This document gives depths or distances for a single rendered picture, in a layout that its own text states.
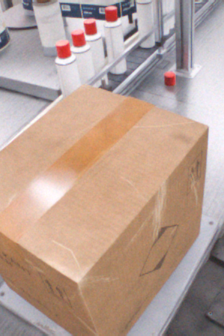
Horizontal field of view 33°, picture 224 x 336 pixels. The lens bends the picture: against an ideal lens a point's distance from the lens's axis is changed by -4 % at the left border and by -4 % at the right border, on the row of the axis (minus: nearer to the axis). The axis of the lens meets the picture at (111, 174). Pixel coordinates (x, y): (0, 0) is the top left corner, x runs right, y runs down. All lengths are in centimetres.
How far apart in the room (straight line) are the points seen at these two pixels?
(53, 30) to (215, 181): 72
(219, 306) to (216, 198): 57
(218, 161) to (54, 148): 48
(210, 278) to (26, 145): 99
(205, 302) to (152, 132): 91
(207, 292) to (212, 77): 72
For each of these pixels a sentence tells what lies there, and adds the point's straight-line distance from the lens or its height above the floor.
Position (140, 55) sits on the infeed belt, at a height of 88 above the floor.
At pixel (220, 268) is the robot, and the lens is 144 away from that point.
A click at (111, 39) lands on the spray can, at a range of 110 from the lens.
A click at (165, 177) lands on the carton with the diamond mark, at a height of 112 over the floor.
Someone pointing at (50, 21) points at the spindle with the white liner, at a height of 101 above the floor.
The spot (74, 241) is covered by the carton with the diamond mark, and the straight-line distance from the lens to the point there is 44.
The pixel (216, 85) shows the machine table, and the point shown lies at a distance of 120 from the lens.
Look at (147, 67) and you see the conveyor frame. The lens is 123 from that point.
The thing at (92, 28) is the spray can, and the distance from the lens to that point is 102.
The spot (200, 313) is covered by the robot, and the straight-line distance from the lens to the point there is 136.
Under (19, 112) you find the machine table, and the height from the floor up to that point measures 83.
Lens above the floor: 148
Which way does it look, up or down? 45 degrees down
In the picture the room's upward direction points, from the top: 9 degrees counter-clockwise
